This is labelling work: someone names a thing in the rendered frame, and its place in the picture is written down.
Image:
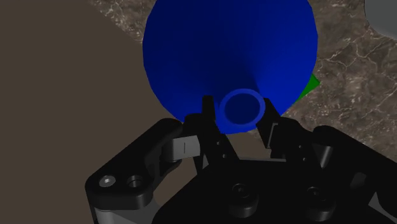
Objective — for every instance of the blue funnel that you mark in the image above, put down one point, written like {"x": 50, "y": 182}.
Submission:
{"x": 229, "y": 56}

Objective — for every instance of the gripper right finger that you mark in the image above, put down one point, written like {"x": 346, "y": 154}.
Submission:
{"x": 313, "y": 145}

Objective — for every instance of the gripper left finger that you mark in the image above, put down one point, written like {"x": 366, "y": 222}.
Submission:
{"x": 149, "y": 161}

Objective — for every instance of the green flat object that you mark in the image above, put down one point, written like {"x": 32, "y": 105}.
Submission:
{"x": 310, "y": 86}

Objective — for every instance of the grey round object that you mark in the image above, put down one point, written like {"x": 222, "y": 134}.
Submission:
{"x": 383, "y": 14}

